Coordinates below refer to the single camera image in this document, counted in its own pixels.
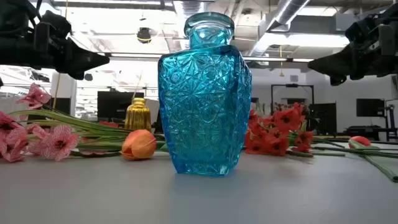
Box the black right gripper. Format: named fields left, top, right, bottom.
left=307, top=14, right=393, bottom=86

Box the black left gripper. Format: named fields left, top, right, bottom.
left=34, top=10, right=110, bottom=81

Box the yellow glass vase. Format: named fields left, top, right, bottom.
left=124, top=97, right=152, bottom=133

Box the blue cut-glass vase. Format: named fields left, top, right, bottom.
left=157, top=11, right=252, bottom=178

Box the black screen by pillar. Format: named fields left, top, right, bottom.
left=51, top=98, right=72, bottom=115

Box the black cabinet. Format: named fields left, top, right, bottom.
left=309, top=102, right=337, bottom=135

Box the large black monitor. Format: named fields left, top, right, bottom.
left=97, top=91, right=146, bottom=121

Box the ceiling light strip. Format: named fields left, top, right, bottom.
left=110, top=52, right=162, bottom=58
left=243, top=57, right=289, bottom=62

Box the black bench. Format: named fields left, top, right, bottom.
left=346, top=124, right=398, bottom=141

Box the black equipment stand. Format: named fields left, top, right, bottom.
left=384, top=104, right=398, bottom=141

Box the small black wall monitor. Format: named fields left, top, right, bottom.
left=356, top=98, right=386, bottom=118

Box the black frame stand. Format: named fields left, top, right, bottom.
left=271, top=83, right=315, bottom=108

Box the black ceiling dome camera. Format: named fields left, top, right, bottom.
left=136, top=27, right=152, bottom=44

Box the silver ventilation duct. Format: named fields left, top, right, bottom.
left=248, top=0, right=312, bottom=57

